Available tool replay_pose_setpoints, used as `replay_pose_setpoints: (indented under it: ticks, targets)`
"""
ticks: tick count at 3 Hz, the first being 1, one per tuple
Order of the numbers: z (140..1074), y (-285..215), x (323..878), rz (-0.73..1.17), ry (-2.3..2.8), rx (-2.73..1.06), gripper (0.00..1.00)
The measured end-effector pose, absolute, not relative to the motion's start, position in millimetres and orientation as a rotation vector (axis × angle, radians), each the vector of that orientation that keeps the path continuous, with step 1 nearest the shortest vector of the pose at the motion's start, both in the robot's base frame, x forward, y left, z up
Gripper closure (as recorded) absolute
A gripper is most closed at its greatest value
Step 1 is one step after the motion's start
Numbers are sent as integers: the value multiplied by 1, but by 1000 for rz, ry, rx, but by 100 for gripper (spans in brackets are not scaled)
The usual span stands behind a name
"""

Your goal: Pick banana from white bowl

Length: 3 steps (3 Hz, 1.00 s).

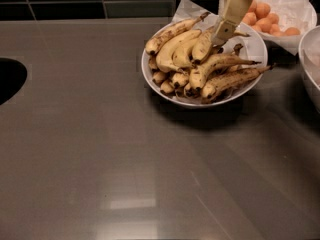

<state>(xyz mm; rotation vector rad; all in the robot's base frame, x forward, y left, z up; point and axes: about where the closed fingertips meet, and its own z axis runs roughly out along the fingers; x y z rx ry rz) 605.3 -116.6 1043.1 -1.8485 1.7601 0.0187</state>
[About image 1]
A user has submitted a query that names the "white ceramic banana bowl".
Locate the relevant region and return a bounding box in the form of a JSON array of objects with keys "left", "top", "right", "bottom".
[{"left": 141, "top": 20, "right": 268, "bottom": 108}]

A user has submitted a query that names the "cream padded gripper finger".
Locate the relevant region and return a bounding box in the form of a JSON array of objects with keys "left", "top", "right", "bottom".
[{"left": 211, "top": 0, "right": 252, "bottom": 45}]

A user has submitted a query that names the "dark sink opening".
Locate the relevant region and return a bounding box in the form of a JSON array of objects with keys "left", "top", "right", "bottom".
[{"left": 0, "top": 58, "right": 28, "bottom": 105}]

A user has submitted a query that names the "orange fruit top right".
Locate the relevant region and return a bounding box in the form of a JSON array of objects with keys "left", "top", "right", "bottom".
[{"left": 255, "top": 2, "right": 271, "bottom": 19}]

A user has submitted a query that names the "white paper under bananas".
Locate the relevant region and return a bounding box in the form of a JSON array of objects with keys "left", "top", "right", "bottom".
[{"left": 172, "top": 0, "right": 217, "bottom": 23}]

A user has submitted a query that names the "small banana bottom middle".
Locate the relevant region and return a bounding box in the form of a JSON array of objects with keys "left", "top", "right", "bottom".
[{"left": 171, "top": 72, "right": 189, "bottom": 88}]

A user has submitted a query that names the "small banana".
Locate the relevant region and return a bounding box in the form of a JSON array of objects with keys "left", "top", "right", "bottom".
[
  {"left": 152, "top": 71, "right": 168, "bottom": 86},
  {"left": 160, "top": 80, "right": 175, "bottom": 95},
  {"left": 171, "top": 72, "right": 189, "bottom": 88}
]

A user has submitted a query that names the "orange fruit lower right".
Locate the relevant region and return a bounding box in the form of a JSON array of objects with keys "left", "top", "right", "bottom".
[{"left": 285, "top": 27, "right": 301, "bottom": 36}]

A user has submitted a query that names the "orange fruit top middle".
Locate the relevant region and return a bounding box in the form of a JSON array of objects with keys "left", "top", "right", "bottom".
[{"left": 242, "top": 12, "right": 257, "bottom": 26}]

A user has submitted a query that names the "white paper-lined orange bowl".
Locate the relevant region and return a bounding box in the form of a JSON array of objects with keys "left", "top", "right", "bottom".
[{"left": 247, "top": 0, "right": 317, "bottom": 55}]

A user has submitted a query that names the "small banana bottom left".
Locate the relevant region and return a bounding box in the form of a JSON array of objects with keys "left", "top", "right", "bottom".
[{"left": 160, "top": 80, "right": 175, "bottom": 95}]

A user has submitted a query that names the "small banana lower left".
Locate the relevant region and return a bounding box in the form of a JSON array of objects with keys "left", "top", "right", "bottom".
[{"left": 152, "top": 71, "right": 168, "bottom": 86}]

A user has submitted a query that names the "short middle yellow banana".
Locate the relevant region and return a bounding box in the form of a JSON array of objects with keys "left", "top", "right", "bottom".
[{"left": 172, "top": 38, "right": 197, "bottom": 68}]

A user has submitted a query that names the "orange fruit center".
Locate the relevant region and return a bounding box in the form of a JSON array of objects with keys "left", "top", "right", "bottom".
[{"left": 256, "top": 18, "right": 272, "bottom": 33}]

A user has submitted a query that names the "top long spotted banana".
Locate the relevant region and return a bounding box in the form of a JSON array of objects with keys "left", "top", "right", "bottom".
[{"left": 145, "top": 12, "right": 209, "bottom": 55}]

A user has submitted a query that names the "large curved yellow banana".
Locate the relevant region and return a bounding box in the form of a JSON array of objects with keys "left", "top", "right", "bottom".
[{"left": 156, "top": 29, "right": 202, "bottom": 73}]

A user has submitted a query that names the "orange fruit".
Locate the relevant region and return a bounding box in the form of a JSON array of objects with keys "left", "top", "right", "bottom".
[
  {"left": 242, "top": 12, "right": 257, "bottom": 26},
  {"left": 256, "top": 18, "right": 272, "bottom": 33},
  {"left": 285, "top": 27, "right": 301, "bottom": 36},
  {"left": 255, "top": 2, "right": 271, "bottom": 19}
]

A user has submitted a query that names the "white bowl at right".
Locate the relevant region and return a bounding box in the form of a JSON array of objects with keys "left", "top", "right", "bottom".
[{"left": 298, "top": 26, "right": 320, "bottom": 113}]

